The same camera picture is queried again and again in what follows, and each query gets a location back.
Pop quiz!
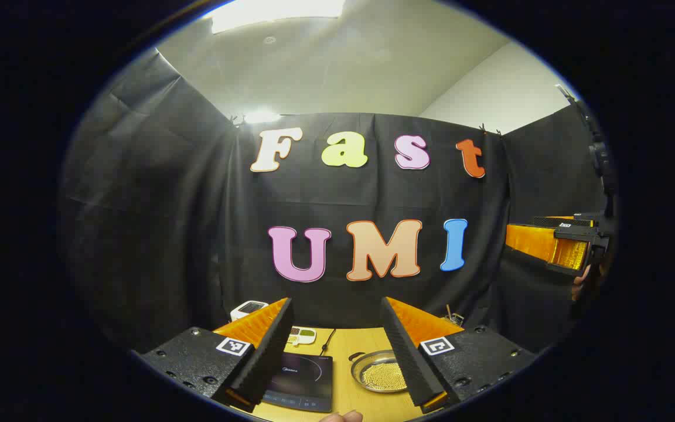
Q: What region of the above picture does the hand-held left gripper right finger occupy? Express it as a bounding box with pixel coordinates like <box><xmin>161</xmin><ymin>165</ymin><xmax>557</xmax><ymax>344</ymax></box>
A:
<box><xmin>380</xmin><ymin>296</ymin><xmax>537</xmax><ymax>415</ymax></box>

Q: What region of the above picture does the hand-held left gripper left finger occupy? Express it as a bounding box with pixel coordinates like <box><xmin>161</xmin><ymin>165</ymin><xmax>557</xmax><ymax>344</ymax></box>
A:
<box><xmin>132</xmin><ymin>297</ymin><xmax>295</xmax><ymax>414</ymax></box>

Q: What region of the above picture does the steel pot with black handle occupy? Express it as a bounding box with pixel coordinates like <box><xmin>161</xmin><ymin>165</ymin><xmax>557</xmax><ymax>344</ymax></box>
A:
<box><xmin>348</xmin><ymin>350</ymin><xmax>408</xmax><ymax>393</ymax></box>

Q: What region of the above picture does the black induction cooktop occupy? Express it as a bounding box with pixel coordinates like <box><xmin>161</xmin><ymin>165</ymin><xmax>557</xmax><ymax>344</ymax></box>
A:
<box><xmin>261</xmin><ymin>352</ymin><xmax>334</xmax><ymax>413</ymax></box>

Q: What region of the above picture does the pile of pale yellow beans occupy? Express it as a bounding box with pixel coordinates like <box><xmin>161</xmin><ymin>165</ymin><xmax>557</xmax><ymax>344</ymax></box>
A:
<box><xmin>363</xmin><ymin>362</ymin><xmax>407</xmax><ymax>390</ymax></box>

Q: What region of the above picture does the white divided dish with beans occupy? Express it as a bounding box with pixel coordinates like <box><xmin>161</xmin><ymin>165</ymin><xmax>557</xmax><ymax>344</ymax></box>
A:
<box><xmin>288</xmin><ymin>326</ymin><xmax>318</xmax><ymax>346</ymax></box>

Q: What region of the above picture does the white toaster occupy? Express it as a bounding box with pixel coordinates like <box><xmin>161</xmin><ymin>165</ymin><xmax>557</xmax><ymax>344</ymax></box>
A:
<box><xmin>230</xmin><ymin>300</ymin><xmax>270</xmax><ymax>322</ymax></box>

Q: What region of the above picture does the black backdrop cloth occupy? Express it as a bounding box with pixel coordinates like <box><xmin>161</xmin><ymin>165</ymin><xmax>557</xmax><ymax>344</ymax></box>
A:
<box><xmin>59</xmin><ymin>48</ymin><xmax>611</xmax><ymax>358</ymax></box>

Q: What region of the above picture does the ceiling light panel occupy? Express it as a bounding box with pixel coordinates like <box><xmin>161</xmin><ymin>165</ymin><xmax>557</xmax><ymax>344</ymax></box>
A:
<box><xmin>209</xmin><ymin>0</ymin><xmax>347</xmax><ymax>34</ymax></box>

